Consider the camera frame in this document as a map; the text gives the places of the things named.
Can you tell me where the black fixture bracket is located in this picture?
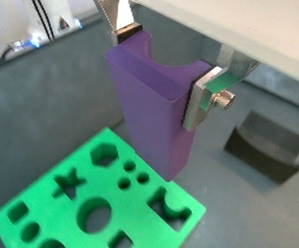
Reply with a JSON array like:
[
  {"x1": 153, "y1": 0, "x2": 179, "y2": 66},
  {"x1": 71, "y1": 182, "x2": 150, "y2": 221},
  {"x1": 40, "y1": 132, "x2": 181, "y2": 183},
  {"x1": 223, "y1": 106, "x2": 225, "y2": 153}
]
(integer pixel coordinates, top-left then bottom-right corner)
[{"x1": 225, "y1": 111, "x2": 299, "y2": 184}]

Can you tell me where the green shape sorter block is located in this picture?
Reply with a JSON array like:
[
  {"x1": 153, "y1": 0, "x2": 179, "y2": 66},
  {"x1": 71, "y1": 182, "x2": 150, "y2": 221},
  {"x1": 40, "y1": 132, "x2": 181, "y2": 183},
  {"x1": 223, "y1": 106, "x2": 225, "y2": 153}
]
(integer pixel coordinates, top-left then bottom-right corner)
[{"x1": 0, "y1": 129, "x2": 206, "y2": 248}]

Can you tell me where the black cable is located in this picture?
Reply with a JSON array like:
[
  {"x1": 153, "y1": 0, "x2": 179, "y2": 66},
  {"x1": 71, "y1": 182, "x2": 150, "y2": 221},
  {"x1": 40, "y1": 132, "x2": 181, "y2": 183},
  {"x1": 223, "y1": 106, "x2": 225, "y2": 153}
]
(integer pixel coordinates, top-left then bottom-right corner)
[{"x1": 32, "y1": 0, "x2": 57, "y2": 41}]

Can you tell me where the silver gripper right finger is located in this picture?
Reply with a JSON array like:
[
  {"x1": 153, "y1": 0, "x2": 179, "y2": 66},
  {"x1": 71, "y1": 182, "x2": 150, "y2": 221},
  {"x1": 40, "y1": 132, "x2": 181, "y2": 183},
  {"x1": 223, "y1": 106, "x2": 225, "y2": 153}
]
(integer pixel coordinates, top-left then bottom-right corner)
[{"x1": 183, "y1": 45, "x2": 259, "y2": 132}]

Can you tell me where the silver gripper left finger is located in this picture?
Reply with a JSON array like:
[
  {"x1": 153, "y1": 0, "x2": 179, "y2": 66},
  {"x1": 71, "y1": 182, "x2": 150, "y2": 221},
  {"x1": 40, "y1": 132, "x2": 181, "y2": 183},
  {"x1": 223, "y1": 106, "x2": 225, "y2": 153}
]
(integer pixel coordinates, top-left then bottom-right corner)
[{"x1": 97, "y1": 0, "x2": 143, "y2": 46}]

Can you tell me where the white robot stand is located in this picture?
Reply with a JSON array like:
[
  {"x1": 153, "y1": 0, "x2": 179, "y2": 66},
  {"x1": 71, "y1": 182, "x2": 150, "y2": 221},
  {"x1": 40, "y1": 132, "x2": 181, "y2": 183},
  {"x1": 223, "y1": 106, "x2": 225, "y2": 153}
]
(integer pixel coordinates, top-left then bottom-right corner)
[{"x1": 0, "y1": 0, "x2": 85, "y2": 62}]

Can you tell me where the purple arch object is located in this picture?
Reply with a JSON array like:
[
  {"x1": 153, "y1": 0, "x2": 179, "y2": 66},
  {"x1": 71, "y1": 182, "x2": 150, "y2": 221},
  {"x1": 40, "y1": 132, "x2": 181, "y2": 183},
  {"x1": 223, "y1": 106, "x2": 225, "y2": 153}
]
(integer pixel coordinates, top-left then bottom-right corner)
[{"x1": 107, "y1": 31, "x2": 211, "y2": 180}]

